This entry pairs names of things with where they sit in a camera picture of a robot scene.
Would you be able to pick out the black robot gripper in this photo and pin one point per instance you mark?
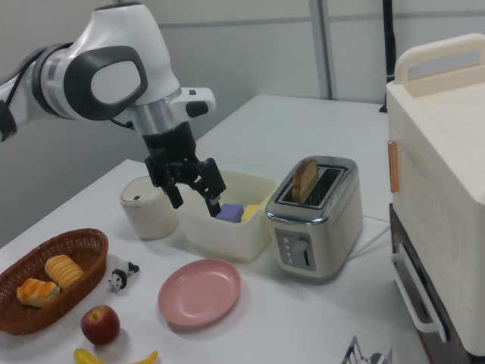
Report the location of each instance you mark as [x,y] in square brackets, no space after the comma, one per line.
[170,148]

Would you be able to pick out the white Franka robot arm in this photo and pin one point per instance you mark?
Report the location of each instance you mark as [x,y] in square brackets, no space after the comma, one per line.
[113,30]

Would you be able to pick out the chrome and cream toaster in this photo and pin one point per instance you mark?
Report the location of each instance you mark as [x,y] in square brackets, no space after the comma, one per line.
[337,231]

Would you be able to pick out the purple cube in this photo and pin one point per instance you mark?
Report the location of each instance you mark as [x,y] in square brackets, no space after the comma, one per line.
[230,213]

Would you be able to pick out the cream bin with lid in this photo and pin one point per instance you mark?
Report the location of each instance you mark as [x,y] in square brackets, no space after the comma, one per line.
[146,216]

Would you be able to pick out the cream plastic storage box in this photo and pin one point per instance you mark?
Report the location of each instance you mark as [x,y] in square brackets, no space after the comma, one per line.
[223,239]

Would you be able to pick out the yellow cube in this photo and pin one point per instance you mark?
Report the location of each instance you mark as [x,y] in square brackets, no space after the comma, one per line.
[251,212]

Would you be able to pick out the pink plastic plate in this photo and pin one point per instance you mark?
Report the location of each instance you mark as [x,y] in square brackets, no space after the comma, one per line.
[199,294]

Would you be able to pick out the toasted bread slice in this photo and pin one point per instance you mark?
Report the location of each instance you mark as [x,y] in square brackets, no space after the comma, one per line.
[304,178]

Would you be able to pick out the panda figurine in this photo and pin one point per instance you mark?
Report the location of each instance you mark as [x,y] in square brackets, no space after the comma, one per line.
[120,278]

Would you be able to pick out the brown wicker basket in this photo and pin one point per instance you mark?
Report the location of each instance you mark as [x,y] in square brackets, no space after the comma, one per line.
[89,246]

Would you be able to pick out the long striped bread roll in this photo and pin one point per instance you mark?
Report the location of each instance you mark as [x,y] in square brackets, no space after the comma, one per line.
[63,271]

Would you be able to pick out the red apple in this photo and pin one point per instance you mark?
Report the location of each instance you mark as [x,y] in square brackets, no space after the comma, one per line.
[100,326]

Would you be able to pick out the orange glazed pastry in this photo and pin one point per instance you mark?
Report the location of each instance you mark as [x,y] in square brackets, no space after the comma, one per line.
[38,292]

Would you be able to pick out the yellow banana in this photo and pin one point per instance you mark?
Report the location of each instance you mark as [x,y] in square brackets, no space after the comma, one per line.
[85,357]

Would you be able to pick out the metal toast rack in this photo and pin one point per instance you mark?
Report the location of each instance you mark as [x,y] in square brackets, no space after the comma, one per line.
[356,354]

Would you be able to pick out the cream toy oven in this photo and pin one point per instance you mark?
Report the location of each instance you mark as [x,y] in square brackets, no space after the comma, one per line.
[439,170]

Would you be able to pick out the black camera pole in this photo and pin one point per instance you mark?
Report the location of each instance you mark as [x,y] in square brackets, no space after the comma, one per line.
[389,41]

